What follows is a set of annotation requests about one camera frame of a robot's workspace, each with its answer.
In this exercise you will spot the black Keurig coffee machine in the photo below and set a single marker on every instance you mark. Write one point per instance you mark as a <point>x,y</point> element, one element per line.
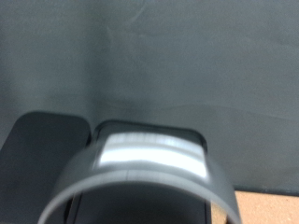
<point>149,155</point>

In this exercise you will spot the clear water reservoir black lid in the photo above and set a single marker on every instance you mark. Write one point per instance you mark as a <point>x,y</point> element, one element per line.
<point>40,155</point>

